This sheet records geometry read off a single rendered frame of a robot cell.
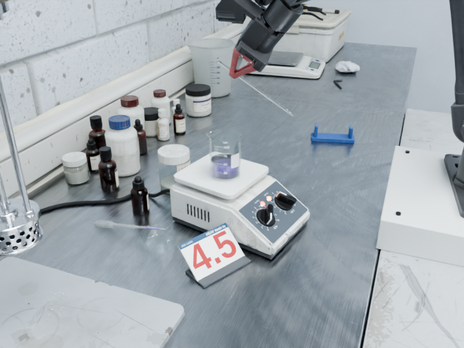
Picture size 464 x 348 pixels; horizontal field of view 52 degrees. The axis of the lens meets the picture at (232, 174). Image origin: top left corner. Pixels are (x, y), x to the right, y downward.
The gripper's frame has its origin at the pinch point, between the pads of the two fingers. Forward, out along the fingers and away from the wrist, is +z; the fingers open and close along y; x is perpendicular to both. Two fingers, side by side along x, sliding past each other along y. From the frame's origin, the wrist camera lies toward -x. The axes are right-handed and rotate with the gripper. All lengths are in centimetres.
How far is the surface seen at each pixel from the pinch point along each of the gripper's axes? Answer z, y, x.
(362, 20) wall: 18, -115, 43
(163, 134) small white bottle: 22.7, 3.8, -4.2
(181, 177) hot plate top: 0.5, 32.4, -0.2
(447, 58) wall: 5, -108, 79
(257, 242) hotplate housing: -4.5, 39.6, 13.5
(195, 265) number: -0.5, 46.1, 7.1
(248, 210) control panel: -5.1, 35.8, 10.3
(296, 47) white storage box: 26, -77, 22
